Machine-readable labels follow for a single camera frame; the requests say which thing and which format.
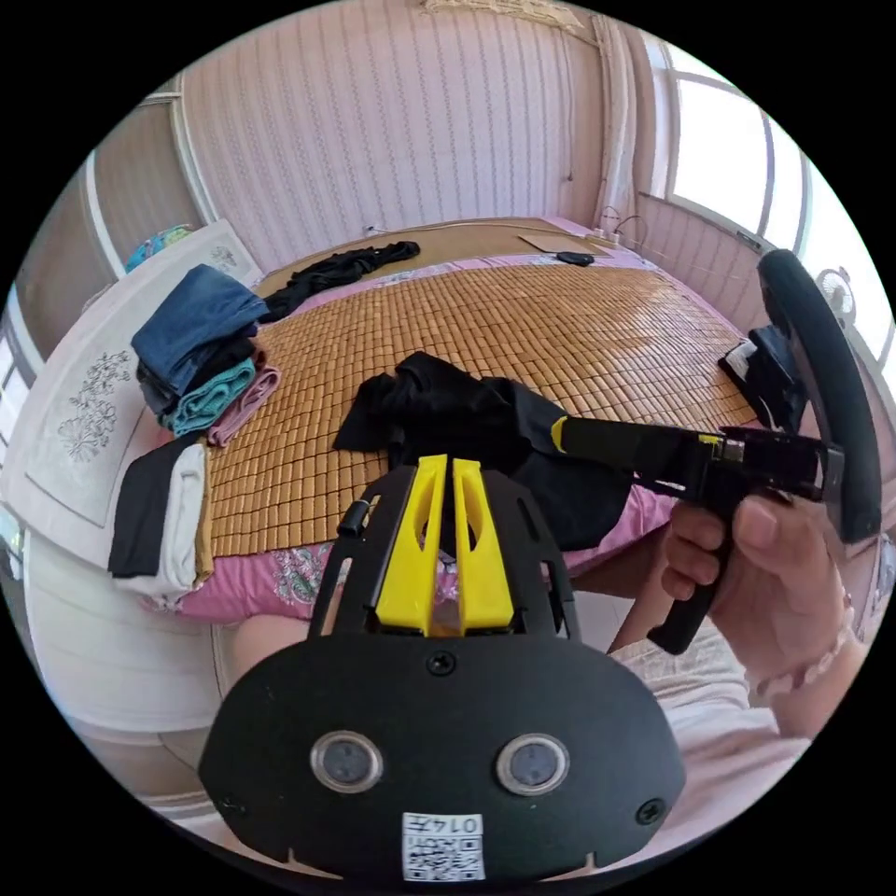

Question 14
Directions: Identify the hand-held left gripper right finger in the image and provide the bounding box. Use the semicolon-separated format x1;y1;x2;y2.
453;458;517;637

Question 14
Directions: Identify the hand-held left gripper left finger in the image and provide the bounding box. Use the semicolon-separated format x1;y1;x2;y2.
373;454;450;637

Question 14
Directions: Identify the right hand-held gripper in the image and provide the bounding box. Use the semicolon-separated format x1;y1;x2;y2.
551;416;847;657

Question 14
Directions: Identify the black short sleeve shirt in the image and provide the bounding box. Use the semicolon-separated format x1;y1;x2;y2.
332;351;637;554

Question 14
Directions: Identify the person's right forearm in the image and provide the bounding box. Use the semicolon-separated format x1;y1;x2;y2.
744;619;885;745

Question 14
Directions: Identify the person's right hand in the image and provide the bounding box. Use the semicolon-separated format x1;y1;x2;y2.
660;499;863;679

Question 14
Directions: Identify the bed with woven mat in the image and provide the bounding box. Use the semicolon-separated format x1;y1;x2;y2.
139;215;771;624

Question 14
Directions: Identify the flat brown board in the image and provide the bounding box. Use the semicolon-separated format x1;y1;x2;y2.
516;231;619;259

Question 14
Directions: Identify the folded black garment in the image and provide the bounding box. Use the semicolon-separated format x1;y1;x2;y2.
719;327;807;429

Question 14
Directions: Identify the pile of black white clothes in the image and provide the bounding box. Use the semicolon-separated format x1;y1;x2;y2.
107;439;213;605

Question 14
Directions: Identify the crumpled black garment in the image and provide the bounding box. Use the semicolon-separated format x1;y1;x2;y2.
259;240;422;325

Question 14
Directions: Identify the pile of colourful clothes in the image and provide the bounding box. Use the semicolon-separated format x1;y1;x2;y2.
130;262;283;449

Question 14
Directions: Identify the small white fan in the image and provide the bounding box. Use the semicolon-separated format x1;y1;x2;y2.
814;268;861;329

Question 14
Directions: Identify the pink curtain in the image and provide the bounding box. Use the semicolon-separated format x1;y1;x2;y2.
591;12;663;215

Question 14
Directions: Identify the window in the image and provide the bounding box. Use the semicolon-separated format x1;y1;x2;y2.
656;40;817;247

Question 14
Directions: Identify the white embroidered pillow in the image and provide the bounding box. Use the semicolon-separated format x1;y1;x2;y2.
0;278;185;530
175;218;266;283

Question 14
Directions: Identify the wardrobe with sliding doors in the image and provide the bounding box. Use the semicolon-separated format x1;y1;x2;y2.
12;89;215;341

